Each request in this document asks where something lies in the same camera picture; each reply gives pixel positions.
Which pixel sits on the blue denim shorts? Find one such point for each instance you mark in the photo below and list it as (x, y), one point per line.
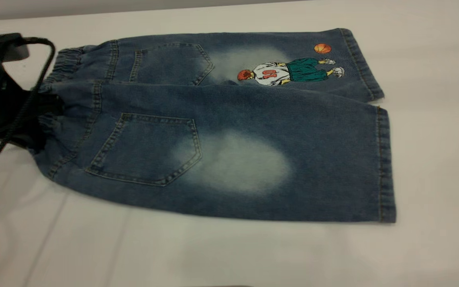
(253, 119)

